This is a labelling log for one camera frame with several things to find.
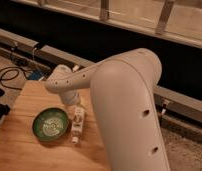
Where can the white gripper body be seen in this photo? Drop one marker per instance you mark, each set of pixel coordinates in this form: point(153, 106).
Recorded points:
point(70, 98)

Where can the white plastic bottle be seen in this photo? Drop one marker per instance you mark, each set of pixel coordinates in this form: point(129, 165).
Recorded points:
point(77, 124)

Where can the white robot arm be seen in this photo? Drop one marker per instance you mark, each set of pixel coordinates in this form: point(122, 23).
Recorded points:
point(122, 97)

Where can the green ceramic bowl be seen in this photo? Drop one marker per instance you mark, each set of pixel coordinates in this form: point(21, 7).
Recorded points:
point(50, 124)

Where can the wooden rail frame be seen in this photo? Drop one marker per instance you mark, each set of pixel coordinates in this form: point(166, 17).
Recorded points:
point(175, 20)

